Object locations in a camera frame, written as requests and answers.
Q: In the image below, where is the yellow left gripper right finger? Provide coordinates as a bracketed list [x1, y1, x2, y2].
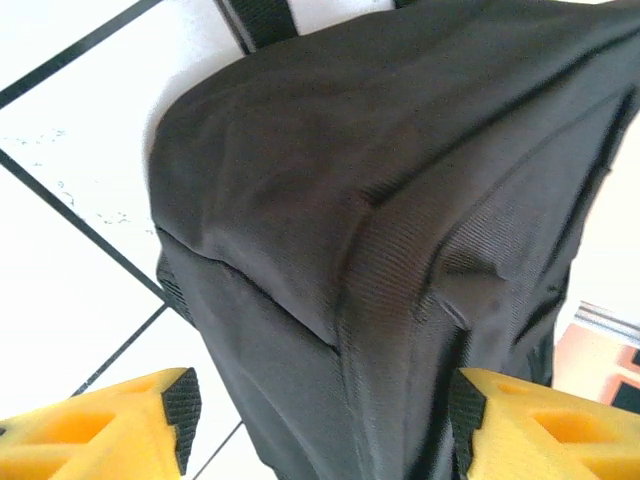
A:
[451, 367, 640, 480]

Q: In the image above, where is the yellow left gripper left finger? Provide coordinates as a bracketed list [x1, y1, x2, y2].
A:
[0, 366, 202, 480]

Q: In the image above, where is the black backpack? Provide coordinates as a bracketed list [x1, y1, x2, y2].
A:
[144, 0, 640, 480]

